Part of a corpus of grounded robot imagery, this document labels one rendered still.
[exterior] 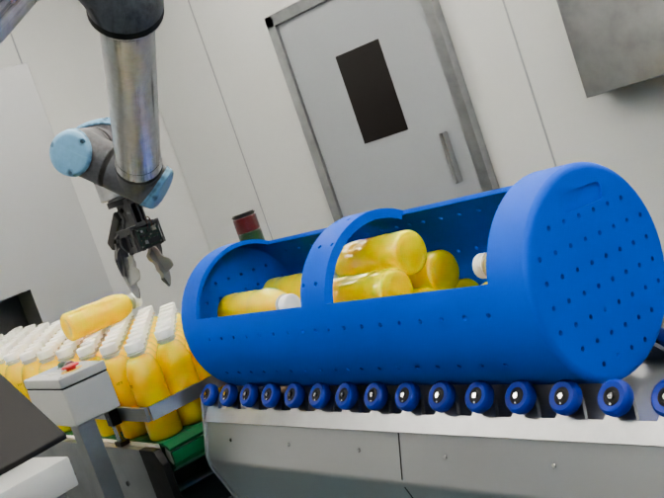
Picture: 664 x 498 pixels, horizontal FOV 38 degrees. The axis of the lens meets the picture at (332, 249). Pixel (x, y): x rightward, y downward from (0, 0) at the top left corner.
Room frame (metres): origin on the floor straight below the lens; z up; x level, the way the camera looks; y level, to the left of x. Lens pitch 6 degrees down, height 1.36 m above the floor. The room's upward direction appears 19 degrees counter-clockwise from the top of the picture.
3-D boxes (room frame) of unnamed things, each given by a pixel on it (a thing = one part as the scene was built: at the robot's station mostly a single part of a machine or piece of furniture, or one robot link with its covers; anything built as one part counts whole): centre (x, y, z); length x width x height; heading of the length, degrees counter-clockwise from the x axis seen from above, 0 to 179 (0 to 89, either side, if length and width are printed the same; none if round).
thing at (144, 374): (1.94, 0.45, 0.99); 0.07 x 0.07 x 0.19
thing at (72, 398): (1.93, 0.60, 1.05); 0.20 x 0.10 x 0.10; 37
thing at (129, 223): (2.04, 0.38, 1.33); 0.09 x 0.08 x 0.12; 37
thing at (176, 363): (1.98, 0.39, 0.99); 0.07 x 0.07 x 0.19
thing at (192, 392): (2.01, 0.29, 0.96); 0.40 x 0.01 x 0.03; 127
